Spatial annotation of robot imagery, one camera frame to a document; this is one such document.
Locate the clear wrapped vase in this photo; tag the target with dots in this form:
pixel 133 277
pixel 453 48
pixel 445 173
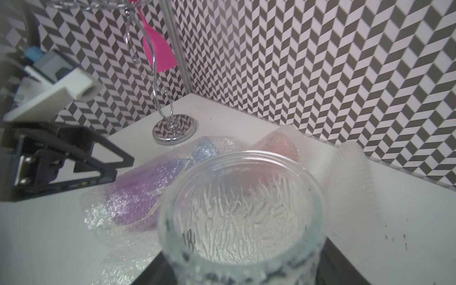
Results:
pixel 352 204

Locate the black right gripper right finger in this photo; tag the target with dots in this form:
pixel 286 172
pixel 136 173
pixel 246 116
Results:
pixel 335 269

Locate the pink wrapped vase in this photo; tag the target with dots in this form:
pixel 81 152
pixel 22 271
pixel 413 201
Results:
pixel 286 141

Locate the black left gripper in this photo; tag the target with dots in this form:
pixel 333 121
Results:
pixel 33 153

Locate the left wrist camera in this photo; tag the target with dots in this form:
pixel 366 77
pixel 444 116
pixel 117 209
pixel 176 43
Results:
pixel 53 81

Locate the clear glass vase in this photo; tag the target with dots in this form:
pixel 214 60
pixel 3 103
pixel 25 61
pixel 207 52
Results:
pixel 244 218

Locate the blue purple wrapped vase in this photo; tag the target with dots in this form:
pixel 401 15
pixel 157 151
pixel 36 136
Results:
pixel 125 213

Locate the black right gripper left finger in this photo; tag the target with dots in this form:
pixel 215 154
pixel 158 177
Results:
pixel 158 272

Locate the pink plastic wine glass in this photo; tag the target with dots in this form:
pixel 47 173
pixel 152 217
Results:
pixel 156 48

